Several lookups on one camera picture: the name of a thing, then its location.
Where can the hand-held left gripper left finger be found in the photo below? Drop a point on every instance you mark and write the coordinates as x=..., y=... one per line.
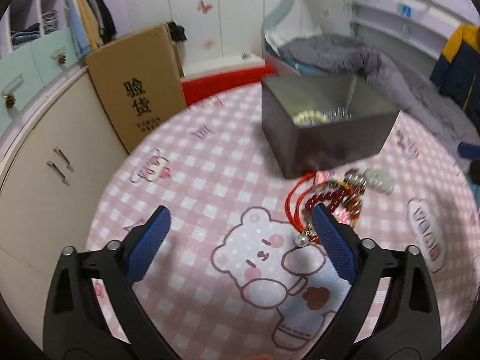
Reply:
x=150, y=240

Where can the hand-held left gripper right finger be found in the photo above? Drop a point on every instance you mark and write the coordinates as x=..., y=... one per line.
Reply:
x=333, y=240

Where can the grey metal tin box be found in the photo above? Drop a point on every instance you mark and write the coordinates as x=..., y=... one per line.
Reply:
x=322, y=146

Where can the beige low cabinet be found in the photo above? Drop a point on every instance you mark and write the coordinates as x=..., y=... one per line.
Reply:
x=45, y=210

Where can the large brown cardboard box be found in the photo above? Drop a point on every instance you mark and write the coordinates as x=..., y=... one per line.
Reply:
x=131, y=82

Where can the red cloth covered box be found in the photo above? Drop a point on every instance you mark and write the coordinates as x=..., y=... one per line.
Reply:
x=210, y=84

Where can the teal bed sheet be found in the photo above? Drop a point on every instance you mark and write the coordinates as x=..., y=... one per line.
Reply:
x=296, y=66

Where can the grey duvet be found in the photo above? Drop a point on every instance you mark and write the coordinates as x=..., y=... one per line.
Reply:
x=393, y=71

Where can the pine cone drawer ornament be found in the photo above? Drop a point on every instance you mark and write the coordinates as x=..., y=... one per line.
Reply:
x=9, y=101
x=62, y=59

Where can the pale pink butterfly sticker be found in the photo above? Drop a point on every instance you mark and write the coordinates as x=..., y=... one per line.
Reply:
x=208, y=45

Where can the black cloth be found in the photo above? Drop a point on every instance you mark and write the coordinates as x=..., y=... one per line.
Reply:
x=177, y=32

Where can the yellow and navy jacket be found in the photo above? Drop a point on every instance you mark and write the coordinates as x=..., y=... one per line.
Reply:
x=455, y=67

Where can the teal drawer unit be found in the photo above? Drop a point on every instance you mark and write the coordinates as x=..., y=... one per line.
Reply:
x=41, y=56

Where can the yellow hanging garment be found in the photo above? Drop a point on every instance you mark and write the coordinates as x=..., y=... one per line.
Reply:
x=89, y=18

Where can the black hanging jacket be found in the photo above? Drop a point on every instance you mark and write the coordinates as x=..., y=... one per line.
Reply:
x=105, y=15

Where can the light blue hanging garment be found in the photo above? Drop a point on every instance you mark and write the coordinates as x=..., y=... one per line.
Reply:
x=75, y=18

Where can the white wardrobe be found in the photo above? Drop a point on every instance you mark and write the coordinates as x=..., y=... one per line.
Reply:
x=232, y=15

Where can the folded blue jeans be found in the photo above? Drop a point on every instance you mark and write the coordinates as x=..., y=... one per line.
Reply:
x=24, y=35

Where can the small blue box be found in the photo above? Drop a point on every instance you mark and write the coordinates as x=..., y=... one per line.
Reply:
x=404, y=9

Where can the folded grey clothes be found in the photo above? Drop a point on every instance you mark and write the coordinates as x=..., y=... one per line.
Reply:
x=49, y=20

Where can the purple cubby shelf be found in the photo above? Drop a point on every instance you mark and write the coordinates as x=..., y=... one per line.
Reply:
x=30, y=3

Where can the white wall shelf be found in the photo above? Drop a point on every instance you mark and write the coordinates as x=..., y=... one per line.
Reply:
x=390, y=22

